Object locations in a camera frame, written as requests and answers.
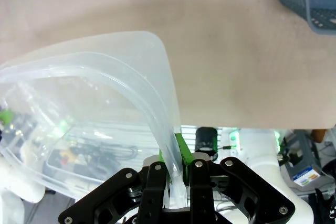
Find grey storage crate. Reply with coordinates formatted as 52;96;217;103
281;131;320;173

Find box with blue label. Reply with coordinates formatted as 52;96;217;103
285;165;332;196

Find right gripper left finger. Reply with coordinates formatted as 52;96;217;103
57;149;169;224

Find clear plastic container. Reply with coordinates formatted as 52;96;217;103
0;30;188;210

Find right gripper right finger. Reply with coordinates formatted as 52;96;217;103
174;132;296;224

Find black cylinder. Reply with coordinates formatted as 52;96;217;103
195;126;219;161

